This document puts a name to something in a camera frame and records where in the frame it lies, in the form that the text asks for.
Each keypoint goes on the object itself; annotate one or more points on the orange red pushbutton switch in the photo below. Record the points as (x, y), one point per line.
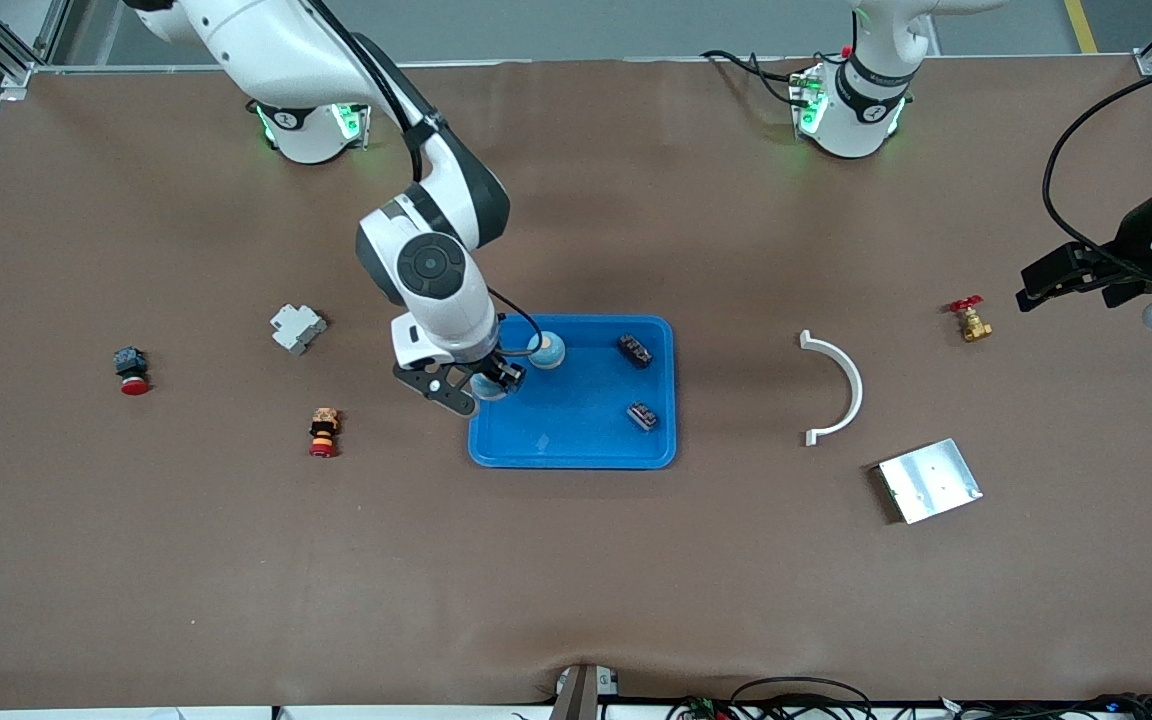
(324, 431)

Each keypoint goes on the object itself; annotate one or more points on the blue desk bell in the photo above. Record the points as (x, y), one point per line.
(546, 350)
(488, 386)

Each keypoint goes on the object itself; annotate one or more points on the grey plastic breaker module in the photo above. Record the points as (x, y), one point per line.
(297, 328)

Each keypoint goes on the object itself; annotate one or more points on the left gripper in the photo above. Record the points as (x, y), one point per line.
(1126, 243)

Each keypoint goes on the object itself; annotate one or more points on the blue plastic tray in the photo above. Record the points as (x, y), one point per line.
(576, 430)

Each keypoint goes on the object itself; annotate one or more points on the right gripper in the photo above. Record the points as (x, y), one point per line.
(498, 366)

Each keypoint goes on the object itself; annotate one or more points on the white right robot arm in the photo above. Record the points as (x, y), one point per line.
(286, 50)

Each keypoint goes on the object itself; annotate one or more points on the black terminal block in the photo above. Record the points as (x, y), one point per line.
(642, 415)
(636, 350)

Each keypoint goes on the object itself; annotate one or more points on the brown table mat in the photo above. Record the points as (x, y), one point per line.
(576, 580)

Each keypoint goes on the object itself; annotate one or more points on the white curved plastic bracket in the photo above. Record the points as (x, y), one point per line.
(856, 390)

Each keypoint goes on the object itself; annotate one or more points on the silver metal plate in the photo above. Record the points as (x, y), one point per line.
(931, 480)

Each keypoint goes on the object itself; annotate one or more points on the red emergency stop button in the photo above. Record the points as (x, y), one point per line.
(132, 368)

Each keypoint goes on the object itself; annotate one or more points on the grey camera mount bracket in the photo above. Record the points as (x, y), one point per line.
(579, 695)

